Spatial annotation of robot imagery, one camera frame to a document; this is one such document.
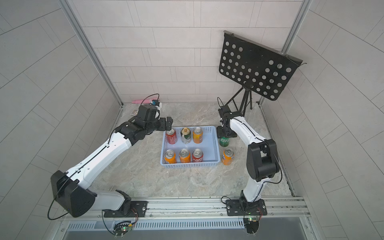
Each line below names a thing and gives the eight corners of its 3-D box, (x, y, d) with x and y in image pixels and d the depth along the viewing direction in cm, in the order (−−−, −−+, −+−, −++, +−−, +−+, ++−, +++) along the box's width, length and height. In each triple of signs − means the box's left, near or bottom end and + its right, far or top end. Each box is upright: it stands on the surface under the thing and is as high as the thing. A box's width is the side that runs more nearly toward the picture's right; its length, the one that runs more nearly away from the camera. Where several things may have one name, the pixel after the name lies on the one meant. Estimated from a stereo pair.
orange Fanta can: (221, 165, 87) (223, 157, 79) (220, 155, 91) (222, 147, 83) (231, 165, 87) (234, 157, 79) (229, 155, 91) (233, 147, 83)
